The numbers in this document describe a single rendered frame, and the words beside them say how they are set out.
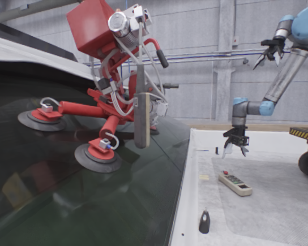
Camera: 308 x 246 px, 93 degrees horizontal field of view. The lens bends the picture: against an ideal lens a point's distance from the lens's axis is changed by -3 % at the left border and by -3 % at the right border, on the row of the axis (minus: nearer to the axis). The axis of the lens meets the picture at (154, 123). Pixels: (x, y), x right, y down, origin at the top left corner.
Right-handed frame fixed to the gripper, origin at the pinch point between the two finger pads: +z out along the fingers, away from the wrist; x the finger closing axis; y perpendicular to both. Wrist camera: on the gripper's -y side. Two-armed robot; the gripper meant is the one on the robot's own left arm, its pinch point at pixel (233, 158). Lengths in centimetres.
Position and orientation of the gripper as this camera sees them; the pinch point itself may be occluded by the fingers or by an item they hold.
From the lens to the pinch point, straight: 105.4
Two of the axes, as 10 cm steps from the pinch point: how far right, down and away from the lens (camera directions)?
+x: 9.8, -0.3, 2.0
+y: 2.1, 1.3, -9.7
